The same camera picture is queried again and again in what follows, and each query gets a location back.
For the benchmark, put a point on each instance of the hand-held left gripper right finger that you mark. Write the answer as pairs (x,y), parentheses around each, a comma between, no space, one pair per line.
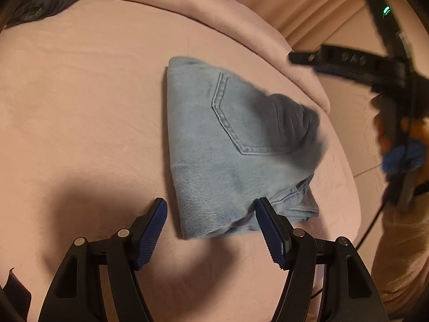
(269,231)

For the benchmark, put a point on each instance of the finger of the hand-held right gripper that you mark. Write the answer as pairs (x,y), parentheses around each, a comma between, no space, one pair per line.
(338,60)

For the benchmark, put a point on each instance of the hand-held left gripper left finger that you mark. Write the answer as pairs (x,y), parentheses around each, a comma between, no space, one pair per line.
(152,231)

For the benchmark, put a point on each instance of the light blue denim pants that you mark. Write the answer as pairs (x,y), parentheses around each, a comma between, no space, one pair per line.
(218,154)

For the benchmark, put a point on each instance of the person's right forearm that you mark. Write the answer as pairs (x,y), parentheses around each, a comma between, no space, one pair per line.
(402,258)

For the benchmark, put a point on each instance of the person's right hand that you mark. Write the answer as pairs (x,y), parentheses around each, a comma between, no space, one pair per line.
(382,134)

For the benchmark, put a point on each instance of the pink pleated curtain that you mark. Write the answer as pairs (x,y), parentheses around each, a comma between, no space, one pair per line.
(318,10)

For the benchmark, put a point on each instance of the pink folded duvet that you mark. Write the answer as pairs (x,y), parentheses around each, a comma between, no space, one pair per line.
(234,16)

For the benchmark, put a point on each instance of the pink bed sheet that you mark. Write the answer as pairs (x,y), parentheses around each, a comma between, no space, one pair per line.
(83,107)

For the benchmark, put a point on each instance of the dark grey cloth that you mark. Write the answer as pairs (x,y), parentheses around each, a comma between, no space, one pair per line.
(47,0)

